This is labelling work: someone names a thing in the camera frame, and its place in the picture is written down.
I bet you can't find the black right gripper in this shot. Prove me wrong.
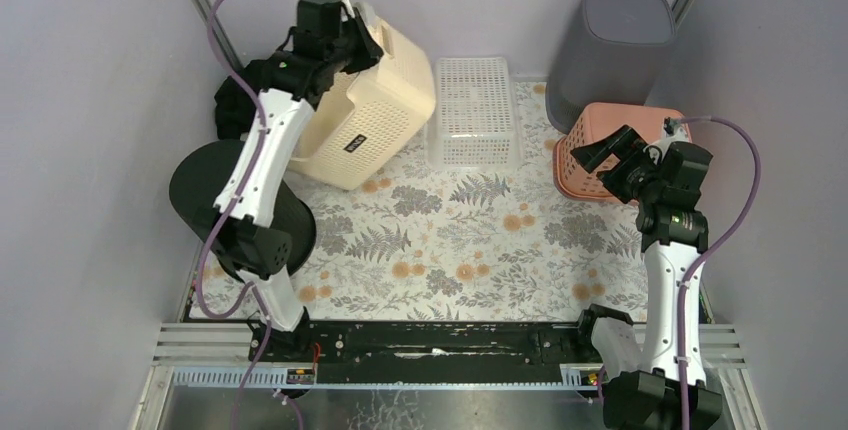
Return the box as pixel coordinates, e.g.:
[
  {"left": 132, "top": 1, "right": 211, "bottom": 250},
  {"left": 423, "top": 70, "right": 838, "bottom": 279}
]
[{"left": 570, "top": 125, "right": 663, "bottom": 205}]

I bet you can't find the pink plastic basket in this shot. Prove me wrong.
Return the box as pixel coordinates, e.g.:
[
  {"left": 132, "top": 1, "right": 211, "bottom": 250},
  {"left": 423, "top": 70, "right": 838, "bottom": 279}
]
[{"left": 553, "top": 102, "right": 684, "bottom": 203}]

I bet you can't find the cream plastic storage basket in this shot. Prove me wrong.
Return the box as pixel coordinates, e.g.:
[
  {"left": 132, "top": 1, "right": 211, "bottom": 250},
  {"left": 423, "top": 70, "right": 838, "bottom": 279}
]
[{"left": 288, "top": 2, "right": 436, "bottom": 190}]

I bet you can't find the grey mesh waste bin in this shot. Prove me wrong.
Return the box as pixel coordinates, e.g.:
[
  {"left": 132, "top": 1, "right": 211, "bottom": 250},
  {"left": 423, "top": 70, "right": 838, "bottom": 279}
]
[{"left": 546, "top": 0, "right": 676, "bottom": 134}]

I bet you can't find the white perforated plastic basket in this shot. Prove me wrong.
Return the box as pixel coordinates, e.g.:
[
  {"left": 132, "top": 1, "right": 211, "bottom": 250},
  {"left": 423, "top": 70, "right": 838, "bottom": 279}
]
[{"left": 426, "top": 56, "right": 523, "bottom": 171}]

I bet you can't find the large black round bin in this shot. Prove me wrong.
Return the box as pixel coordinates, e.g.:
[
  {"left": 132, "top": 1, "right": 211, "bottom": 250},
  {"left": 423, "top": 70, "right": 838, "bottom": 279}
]
[{"left": 169, "top": 139, "right": 317, "bottom": 281}]

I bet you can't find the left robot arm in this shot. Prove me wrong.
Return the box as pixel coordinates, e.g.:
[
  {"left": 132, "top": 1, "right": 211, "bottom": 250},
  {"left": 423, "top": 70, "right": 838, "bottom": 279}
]
[{"left": 204, "top": 0, "right": 384, "bottom": 361}]

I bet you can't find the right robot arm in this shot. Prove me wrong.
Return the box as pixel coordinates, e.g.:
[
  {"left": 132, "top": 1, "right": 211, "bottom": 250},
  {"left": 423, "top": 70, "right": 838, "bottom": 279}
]
[{"left": 571, "top": 122, "right": 724, "bottom": 429}]

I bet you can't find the black cloth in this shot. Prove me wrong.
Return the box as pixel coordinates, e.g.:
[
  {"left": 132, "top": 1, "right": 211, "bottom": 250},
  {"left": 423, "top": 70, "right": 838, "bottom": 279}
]
[{"left": 214, "top": 77, "right": 255, "bottom": 140}]

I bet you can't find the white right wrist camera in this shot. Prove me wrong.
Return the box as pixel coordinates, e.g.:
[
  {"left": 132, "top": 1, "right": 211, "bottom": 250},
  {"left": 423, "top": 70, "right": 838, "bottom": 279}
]
[{"left": 644, "top": 117, "right": 691, "bottom": 164}]

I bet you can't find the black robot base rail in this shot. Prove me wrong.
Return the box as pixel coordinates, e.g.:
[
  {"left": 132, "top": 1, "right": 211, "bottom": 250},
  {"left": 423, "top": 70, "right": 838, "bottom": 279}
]
[{"left": 247, "top": 320, "right": 601, "bottom": 385}]

